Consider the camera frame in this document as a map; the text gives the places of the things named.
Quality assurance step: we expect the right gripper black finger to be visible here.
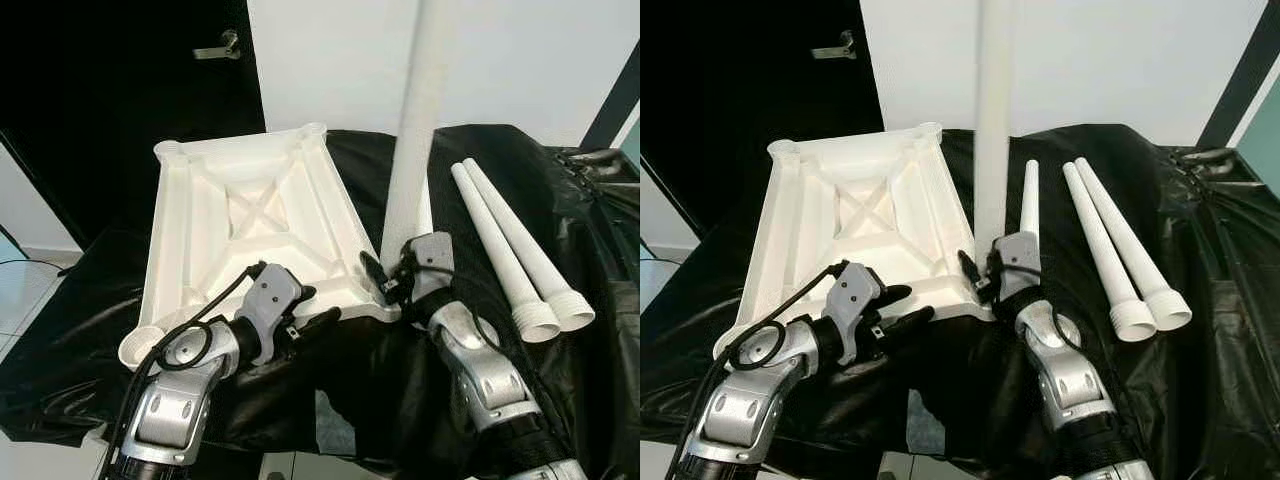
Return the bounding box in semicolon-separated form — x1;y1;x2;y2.
958;250;986;299
360;250;391;301

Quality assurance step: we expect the pale tape patch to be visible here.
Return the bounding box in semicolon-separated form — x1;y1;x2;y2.
316;392;356;456

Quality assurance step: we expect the black plastic cover sheet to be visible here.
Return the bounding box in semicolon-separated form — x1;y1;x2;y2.
640;124;1280;480
0;124;640;480

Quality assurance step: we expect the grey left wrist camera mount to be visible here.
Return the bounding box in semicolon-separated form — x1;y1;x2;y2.
235;265;306;366
828;262;891;366

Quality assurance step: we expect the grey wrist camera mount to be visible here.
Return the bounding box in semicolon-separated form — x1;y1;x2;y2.
403;231;457;303
828;262;891;366
992;230;1043;301
235;265;306;366

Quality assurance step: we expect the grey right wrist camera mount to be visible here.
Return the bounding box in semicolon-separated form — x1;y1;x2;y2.
403;231;457;303
992;230;1043;301

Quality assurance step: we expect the metal door handle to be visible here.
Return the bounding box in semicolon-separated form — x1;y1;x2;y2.
193;30;241;61
811;30;858;61

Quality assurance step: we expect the black window frame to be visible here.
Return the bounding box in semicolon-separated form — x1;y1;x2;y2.
580;40;640;151
1195;0;1280;149

